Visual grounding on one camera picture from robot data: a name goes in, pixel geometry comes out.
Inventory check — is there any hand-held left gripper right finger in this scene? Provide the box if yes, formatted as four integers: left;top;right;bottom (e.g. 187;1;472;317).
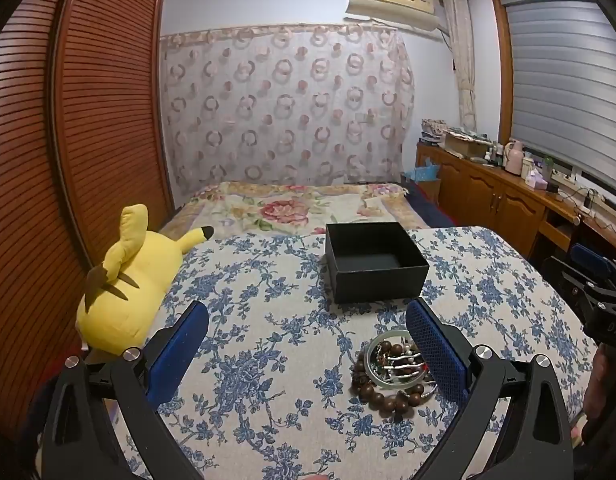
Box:
405;297;574;480

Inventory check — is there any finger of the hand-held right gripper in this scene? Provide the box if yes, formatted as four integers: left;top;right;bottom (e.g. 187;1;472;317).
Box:
570;243;616;291
542;256;596;322

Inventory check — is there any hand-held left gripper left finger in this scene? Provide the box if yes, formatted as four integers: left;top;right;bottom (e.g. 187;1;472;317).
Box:
40;301;211;480

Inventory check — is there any white pearl necklace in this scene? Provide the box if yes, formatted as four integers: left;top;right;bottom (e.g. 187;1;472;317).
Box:
383;349;435;401

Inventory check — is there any small dark bead bracelet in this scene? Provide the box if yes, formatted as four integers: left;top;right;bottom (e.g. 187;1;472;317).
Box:
374;339;416;362

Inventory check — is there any pale green jade bangle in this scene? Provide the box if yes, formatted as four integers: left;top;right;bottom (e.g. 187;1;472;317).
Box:
364;330;431;387

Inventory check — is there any brown wooden bead bracelet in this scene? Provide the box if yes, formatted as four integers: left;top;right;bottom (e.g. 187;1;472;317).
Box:
350;342;430;418

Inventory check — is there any black cardboard box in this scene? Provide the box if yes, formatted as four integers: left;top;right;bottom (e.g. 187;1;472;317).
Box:
324;221;430;305

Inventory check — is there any person's right hand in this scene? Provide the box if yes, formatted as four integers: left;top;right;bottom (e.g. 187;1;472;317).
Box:
583;347;614;423

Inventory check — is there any yellow plush toy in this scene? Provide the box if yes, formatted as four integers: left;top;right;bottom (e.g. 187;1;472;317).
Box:
75;204;215;356

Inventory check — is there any white power strip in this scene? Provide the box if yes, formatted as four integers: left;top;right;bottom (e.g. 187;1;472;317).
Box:
550;167;580;187

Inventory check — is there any pink tissue box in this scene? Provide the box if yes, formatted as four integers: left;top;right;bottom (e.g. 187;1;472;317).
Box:
525;167;552;190

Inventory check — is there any blue floral tablecloth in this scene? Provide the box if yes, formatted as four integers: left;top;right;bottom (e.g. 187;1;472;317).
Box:
108;226;589;480

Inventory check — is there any wooden sideboard cabinet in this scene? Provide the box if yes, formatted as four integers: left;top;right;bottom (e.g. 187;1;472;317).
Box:
415;141;616;273

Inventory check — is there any pink thermos jug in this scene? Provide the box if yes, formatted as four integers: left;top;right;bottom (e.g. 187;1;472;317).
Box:
503;141;523;176

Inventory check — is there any dark blue bed sheet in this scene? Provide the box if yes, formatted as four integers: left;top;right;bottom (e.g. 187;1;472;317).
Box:
405;182;455;231

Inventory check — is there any cardboard box with papers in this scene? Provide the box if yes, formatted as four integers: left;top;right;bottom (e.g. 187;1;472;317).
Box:
444;129;492;159

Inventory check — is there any floral bed blanket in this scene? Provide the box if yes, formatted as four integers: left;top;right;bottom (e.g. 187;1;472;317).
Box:
175;181;430;239

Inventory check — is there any blue paper bag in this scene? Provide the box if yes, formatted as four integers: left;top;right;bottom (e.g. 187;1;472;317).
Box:
402;158;442;184

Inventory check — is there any grey window blind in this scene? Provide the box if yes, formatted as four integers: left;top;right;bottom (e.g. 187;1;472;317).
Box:
503;0;616;173

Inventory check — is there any patterned cloth stack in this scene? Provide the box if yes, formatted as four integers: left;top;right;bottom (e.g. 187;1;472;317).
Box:
419;119;452;147

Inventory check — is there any wooden louvred wardrobe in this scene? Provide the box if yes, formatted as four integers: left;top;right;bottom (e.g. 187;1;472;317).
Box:
0;0;176;441

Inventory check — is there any tied beige curtain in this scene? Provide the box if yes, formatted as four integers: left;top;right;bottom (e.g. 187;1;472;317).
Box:
442;0;479;132

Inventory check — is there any black charging cable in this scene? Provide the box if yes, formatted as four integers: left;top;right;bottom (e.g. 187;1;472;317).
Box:
558;187;605;217

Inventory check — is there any sheer ring-patterned curtain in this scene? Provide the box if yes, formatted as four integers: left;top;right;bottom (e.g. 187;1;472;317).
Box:
159;24;415;199

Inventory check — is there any beige wall air conditioner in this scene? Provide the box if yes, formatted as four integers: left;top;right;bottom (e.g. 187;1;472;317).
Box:
345;0;442;37

